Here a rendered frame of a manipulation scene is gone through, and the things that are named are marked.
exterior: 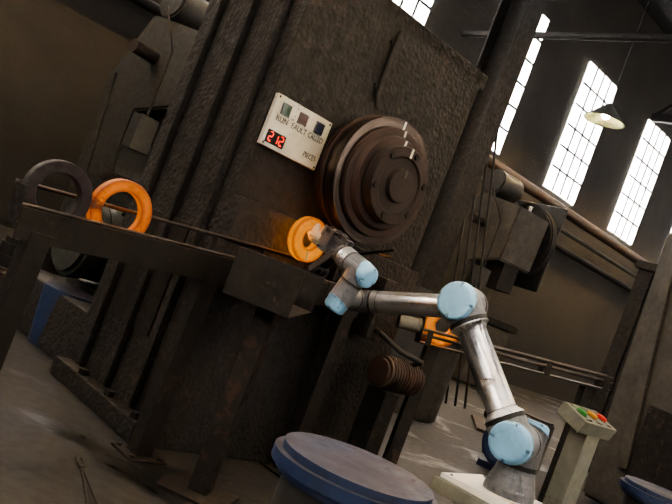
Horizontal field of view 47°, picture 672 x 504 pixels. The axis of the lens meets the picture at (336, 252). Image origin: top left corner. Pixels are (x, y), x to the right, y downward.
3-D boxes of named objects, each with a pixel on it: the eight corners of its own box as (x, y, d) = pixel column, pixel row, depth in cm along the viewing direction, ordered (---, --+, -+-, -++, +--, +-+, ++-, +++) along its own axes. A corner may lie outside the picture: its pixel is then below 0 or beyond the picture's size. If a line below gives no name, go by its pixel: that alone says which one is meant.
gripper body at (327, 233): (340, 229, 263) (359, 245, 255) (327, 251, 265) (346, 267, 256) (324, 223, 258) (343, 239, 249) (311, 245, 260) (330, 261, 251)
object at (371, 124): (303, 219, 267) (351, 93, 269) (388, 257, 299) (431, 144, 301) (314, 223, 263) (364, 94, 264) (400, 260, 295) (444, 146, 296)
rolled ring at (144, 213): (106, 256, 218) (101, 253, 220) (161, 226, 227) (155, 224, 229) (80, 198, 209) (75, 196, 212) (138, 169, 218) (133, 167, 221)
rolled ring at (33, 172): (100, 170, 211) (95, 168, 214) (33, 153, 199) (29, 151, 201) (83, 235, 212) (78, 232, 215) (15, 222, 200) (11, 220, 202)
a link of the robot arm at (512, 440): (548, 456, 218) (479, 280, 236) (537, 458, 205) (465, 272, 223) (508, 469, 222) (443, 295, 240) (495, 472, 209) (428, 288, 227)
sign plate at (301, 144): (256, 142, 258) (275, 92, 259) (311, 169, 276) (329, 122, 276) (260, 143, 257) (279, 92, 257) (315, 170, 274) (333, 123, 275)
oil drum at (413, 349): (342, 386, 565) (386, 272, 567) (393, 399, 605) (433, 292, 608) (399, 417, 521) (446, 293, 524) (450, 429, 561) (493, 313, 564)
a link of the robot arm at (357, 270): (354, 286, 240) (369, 264, 239) (335, 269, 248) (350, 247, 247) (369, 294, 245) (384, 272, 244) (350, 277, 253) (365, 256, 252)
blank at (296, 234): (293, 212, 263) (299, 213, 261) (326, 221, 274) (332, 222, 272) (282, 256, 264) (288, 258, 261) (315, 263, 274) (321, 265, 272)
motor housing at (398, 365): (321, 482, 288) (372, 348, 290) (360, 487, 303) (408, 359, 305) (344, 498, 279) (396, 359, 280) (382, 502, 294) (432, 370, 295)
